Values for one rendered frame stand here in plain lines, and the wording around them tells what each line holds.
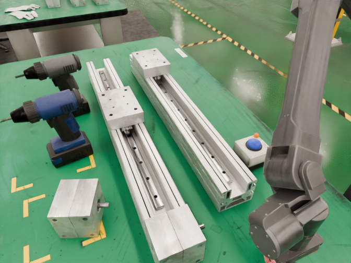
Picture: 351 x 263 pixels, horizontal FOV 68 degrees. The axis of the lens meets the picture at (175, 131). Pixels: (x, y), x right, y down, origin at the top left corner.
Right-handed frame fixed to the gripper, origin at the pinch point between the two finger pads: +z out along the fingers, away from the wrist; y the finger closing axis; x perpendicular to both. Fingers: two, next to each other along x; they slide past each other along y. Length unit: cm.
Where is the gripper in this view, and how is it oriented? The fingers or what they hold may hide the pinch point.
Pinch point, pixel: (278, 257)
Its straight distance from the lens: 64.7
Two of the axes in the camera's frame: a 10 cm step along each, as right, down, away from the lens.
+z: 0.0, 7.5, 6.6
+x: 3.9, 6.1, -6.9
